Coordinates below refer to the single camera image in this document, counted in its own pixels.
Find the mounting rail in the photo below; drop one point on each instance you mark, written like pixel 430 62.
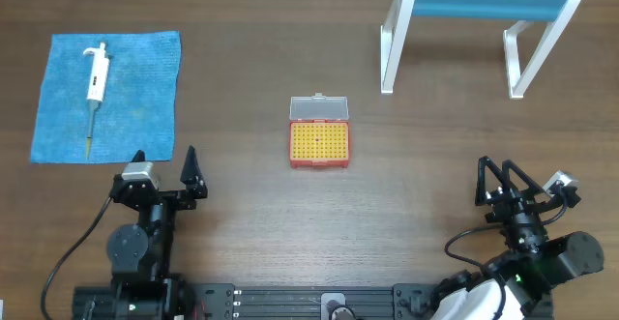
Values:
pixel 290 303

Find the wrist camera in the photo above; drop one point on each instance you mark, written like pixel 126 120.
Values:
pixel 138 171
pixel 561 181

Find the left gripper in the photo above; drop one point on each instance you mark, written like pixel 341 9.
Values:
pixel 145 196

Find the red and yellow tip box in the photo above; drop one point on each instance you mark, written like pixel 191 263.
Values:
pixel 319 141

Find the white pipette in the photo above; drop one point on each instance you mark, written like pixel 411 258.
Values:
pixel 97 78

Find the blue cloth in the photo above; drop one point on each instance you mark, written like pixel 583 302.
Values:
pixel 140 93

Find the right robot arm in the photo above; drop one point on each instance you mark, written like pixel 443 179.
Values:
pixel 575 254

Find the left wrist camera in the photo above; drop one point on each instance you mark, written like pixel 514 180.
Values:
pixel 138 171

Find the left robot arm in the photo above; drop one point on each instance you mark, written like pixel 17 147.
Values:
pixel 140 242

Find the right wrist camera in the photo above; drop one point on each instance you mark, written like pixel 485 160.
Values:
pixel 561 181

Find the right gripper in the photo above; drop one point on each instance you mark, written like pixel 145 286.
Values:
pixel 512 204

